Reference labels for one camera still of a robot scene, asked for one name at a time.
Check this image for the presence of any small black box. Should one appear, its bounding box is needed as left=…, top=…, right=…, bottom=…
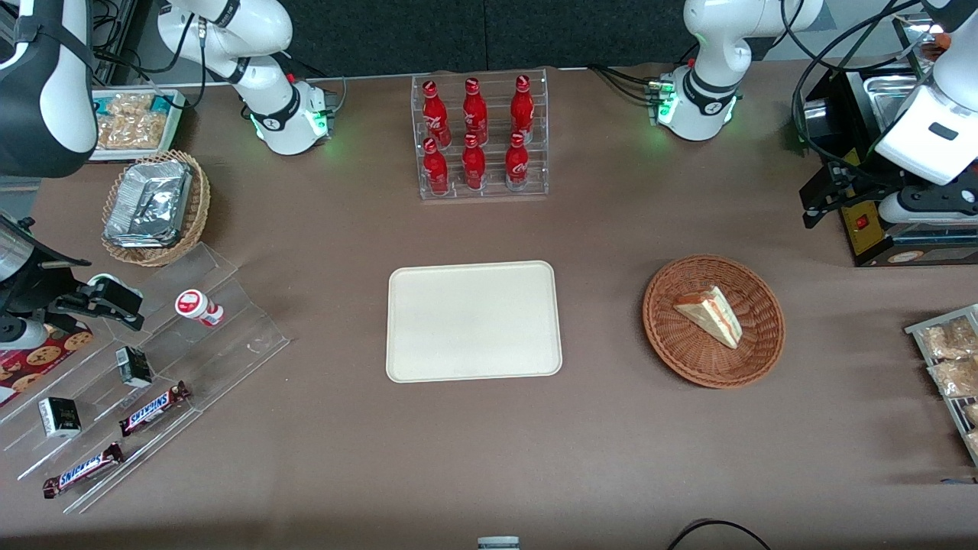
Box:
left=115, top=345, right=154, bottom=389
left=38, top=396, right=83, bottom=439

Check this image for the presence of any white snack tray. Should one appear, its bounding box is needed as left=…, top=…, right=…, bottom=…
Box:
left=89, top=87, right=187, bottom=163

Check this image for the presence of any clear acrylic bottle rack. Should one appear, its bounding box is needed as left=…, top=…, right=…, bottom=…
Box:
left=411, top=68, right=549, bottom=202

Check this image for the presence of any cream plastic tray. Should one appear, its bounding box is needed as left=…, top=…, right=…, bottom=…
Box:
left=386, top=260, right=564, bottom=383

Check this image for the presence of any red cola bottle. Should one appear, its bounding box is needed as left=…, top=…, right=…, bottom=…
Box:
left=422, top=80, right=452, bottom=148
left=461, top=77, right=490, bottom=146
left=461, top=134, right=488, bottom=192
left=422, top=137, right=451, bottom=196
left=505, top=132, right=531, bottom=191
left=510, top=74, right=536, bottom=144

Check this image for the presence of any red white yogurt bottle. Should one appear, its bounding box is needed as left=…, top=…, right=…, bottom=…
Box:
left=175, top=289, right=225, bottom=328

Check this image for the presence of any light wicker basket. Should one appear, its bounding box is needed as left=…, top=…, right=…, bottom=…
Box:
left=101, top=150, right=212, bottom=267

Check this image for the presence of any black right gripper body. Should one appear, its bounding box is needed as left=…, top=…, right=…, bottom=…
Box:
left=0, top=256, right=91, bottom=325

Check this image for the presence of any black food warmer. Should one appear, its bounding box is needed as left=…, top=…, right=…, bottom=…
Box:
left=795, top=15, right=978, bottom=268

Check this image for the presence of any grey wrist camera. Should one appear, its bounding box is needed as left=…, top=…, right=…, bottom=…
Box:
left=0, top=317, right=49, bottom=351
left=877, top=191, right=978, bottom=225

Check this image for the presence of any triangular sandwich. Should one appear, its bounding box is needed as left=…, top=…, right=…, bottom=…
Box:
left=672, top=285, right=743, bottom=351

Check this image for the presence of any brown wicker basket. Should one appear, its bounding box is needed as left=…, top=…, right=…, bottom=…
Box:
left=642, top=254, right=786, bottom=390

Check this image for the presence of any clear bagged snack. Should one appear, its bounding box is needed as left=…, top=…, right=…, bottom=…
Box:
left=920, top=318, right=978, bottom=361
left=928, top=357, right=978, bottom=399

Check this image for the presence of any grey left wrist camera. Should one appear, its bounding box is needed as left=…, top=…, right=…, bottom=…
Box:
left=877, top=191, right=978, bottom=225

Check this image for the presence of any black floor cable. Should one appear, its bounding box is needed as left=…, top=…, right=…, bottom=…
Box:
left=665, top=519, right=774, bottom=550

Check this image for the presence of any red cookie box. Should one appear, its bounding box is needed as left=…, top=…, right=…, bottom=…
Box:
left=0, top=322, right=95, bottom=407

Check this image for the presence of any bagged fried snack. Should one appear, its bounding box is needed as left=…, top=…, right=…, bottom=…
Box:
left=96, top=92, right=173, bottom=150

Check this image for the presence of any clear acrylic stepped display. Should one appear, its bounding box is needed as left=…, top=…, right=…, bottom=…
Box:
left=0, top=242, right=292, bottom=515

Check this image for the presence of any silver foil pack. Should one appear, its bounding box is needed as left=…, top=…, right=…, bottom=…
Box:
left=103, top=160, right=193, bottom=249

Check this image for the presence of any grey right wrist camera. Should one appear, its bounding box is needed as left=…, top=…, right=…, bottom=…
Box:
left=0, top=317, right=49, bottom=351

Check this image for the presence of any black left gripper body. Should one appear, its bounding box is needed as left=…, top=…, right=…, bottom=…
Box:
left=854, top=170, right=978, bottom=215

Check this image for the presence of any steel warmer pan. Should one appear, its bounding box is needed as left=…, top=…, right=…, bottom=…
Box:
left=862, top=73, right=939, bottom=132

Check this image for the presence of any snickers chocolate bar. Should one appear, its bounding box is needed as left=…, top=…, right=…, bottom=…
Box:
left=42, top=442, right=126, bottom=500
left=118, top=380, right=193, bottom=438

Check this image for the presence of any grey wire rack tray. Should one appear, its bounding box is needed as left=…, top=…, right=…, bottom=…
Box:
left=905, top=303, right=978, bottom=468

